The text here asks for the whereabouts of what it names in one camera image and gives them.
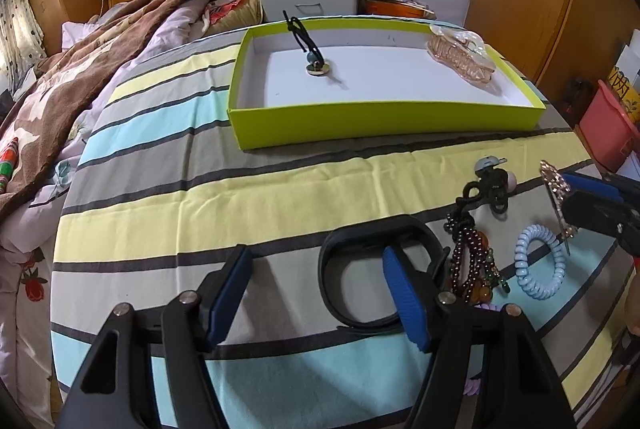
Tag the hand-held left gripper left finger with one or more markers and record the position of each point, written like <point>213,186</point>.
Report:
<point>230,294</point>

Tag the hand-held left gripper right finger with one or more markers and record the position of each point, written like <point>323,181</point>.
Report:
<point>405,294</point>

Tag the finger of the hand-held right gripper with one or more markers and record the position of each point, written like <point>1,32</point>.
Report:
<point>592,186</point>
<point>590,211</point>

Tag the rhinestone hair clip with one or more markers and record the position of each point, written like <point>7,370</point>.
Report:
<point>555,189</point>

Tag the black wristband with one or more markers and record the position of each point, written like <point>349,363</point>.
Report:
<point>327,269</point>

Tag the green shallow box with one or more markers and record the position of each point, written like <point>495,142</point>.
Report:
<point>390,74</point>

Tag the pink plastic bin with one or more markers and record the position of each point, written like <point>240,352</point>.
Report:
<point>605,124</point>

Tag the yellow printed box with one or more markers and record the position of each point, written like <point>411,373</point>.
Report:
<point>622,86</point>

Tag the white paper sheets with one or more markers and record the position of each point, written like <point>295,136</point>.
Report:
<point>631,54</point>

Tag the pink hair claw clip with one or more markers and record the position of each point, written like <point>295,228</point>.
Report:
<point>460,59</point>

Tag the red green striped cloth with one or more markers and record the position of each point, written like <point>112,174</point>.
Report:
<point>7,164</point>

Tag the brown blanket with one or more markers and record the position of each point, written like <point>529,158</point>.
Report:
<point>65,89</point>

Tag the orange box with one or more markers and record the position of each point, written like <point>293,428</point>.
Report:
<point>395,8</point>

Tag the yellow mattress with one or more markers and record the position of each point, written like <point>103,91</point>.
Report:
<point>252,16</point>

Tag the red patterned pillow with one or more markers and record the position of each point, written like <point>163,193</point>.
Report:
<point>225,6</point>

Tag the white pillow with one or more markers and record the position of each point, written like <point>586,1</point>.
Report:
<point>82,31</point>

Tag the dotted curtain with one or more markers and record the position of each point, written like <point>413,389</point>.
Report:
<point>20,24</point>

